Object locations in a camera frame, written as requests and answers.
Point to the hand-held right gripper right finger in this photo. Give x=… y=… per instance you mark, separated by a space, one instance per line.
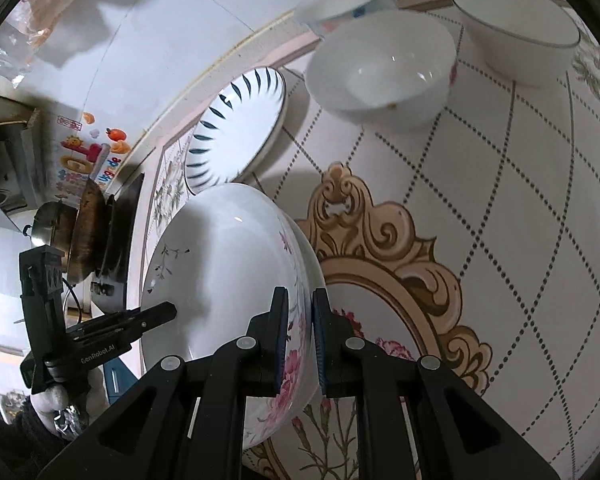
x=320 y=340

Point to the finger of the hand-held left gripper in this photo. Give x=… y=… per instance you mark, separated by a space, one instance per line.
x=155 y=314

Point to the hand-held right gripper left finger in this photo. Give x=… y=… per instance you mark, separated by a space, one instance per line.
x=281 y=340

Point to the pink floral white plate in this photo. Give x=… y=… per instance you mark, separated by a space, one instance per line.
x=220 y=260

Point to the dark striped white plate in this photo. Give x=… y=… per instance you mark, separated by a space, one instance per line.
x=235 y=130

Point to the plain white bowl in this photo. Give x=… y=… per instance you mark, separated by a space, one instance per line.
x=380 y=75

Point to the dark rimmed white bowl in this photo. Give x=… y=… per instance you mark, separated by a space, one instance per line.
x=510 y=15

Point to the person's left forearm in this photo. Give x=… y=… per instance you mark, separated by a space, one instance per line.
x=10 y=440

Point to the person's left hand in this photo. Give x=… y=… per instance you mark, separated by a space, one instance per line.
x=52 y=402

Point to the black cooktop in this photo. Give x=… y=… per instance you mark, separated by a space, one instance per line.
x=125 y=230

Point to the black frying pan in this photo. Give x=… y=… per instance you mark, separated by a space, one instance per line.
x=87 y=230

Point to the steel pot with lid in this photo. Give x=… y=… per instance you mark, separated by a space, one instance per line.
x=52 y=225

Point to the printed floral table cover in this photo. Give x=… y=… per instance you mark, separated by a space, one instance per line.
x=480 y=210

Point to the clear plastic bag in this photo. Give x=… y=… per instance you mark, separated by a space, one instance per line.
x=50 y=10
x=10 y=60

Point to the colourful wall stickers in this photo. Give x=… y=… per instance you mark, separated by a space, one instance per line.
x=87 y=152

